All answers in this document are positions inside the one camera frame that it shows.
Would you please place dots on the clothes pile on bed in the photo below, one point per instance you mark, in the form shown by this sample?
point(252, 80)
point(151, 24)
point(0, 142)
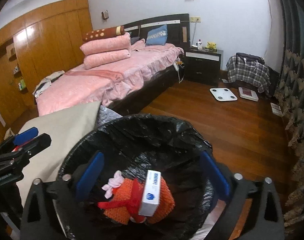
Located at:
point(46, 82)

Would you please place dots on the left wall lamp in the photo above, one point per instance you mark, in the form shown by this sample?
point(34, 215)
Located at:
point(105, 15)

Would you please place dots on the plaid cloth covered chair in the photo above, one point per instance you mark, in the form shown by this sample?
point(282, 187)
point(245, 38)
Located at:
point(249, 69)

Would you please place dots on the black white nightstand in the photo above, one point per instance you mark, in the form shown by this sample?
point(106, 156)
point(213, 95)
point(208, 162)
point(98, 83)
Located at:
point(203, 66)

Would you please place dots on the white blue cardboard box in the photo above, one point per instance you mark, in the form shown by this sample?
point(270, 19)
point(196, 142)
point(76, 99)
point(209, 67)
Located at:
point(151, 194)

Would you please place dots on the white bathroom scale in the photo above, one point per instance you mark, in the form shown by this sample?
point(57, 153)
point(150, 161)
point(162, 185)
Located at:
point(223, 94)

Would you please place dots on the pink sock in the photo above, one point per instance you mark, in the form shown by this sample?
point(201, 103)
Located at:
point(113, 183)

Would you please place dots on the orange foam mesh sheet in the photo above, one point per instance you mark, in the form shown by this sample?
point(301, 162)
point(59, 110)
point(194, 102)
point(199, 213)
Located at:
point(166, 204)

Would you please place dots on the upper pink pillow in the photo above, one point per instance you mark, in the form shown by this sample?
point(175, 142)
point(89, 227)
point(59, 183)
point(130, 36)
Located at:
point(105, 45)

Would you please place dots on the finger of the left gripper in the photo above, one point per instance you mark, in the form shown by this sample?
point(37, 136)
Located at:
point(31, 146)
point(25, 136)

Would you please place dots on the pink covered bed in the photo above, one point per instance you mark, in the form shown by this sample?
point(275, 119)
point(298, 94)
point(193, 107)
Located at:
point(109, 82)

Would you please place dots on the yellow plush toy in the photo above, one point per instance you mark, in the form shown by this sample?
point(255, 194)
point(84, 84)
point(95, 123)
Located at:
point(211, 46)

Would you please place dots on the pink pillow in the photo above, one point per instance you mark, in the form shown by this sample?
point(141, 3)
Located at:
point(105, 45)
point(99, 59)

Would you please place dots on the brown dotted bolster pillow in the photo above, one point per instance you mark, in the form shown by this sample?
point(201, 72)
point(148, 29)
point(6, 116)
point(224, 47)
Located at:
point(104, 33)

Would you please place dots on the wooden wardrobe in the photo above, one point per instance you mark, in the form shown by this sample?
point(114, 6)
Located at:
point(36, 44)

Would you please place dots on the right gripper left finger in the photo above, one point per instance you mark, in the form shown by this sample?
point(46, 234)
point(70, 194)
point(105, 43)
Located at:
point(52, 209)

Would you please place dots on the lower pink pillow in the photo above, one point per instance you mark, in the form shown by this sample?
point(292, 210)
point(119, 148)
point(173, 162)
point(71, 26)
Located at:
point(99, 59)

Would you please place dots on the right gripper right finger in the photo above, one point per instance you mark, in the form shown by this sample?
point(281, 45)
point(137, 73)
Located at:
point(264, 220)

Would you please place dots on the blue cushion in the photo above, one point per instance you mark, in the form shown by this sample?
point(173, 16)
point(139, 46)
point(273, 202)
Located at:
point(157, 36)

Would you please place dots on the black bed headboard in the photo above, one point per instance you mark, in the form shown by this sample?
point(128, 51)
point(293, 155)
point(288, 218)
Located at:
point(176, 25)

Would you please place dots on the patterned curtain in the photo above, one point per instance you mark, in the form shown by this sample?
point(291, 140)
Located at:
point(290, 94)

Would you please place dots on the wall power socket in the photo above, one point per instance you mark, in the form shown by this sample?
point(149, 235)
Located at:
point(195, 19)

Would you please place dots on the black lined trash bin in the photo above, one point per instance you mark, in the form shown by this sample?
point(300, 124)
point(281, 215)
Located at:
point(135, 144)

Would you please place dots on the white bottle on nightstand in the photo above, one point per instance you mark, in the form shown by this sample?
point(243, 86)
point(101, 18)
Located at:
point(199, 44)

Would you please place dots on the red knit garment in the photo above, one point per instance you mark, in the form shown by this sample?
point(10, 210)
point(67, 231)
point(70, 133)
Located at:
point(125, 203)

